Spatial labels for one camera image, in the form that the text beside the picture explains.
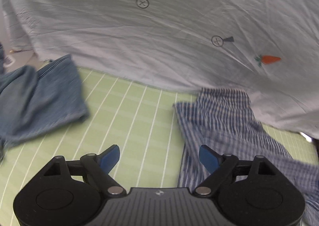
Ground green grid cutting mat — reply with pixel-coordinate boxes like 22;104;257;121
1;69;318;225

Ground blue plaid shirt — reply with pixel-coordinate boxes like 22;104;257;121
174;88;318;225

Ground blue denim jeans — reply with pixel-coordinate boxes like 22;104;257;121
1;52;89;158

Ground grey carrot print sheet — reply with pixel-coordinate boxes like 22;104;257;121
2;0;318;138

